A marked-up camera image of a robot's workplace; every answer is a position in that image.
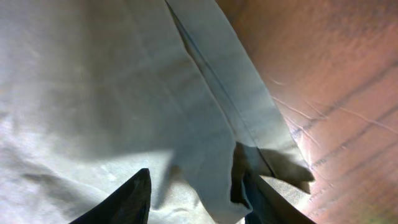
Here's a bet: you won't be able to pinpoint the khaki beige shorts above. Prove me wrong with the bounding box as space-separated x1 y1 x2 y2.
1 0 314 223

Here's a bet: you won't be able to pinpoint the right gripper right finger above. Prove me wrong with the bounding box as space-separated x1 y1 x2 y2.
243 172 315 224

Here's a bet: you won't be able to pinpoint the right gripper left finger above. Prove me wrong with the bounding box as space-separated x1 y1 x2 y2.
71 168 152 224

